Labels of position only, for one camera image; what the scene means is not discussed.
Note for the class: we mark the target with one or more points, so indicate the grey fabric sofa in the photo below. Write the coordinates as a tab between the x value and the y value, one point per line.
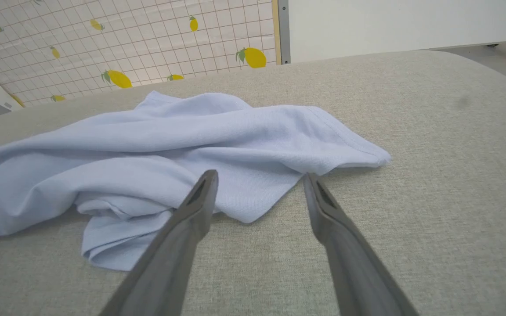
433	175

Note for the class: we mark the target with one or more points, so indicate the lemon print partition panel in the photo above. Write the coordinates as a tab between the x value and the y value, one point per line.
147	39

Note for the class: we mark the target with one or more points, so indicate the light blue white shirt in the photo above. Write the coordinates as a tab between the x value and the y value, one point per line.
156	145

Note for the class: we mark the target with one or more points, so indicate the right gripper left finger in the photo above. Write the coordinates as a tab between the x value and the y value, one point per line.
169	259

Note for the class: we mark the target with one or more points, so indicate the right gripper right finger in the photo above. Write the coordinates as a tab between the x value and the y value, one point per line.
354	263

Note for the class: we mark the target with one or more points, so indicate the grey metal stand post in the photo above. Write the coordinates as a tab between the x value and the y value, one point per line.
283	30

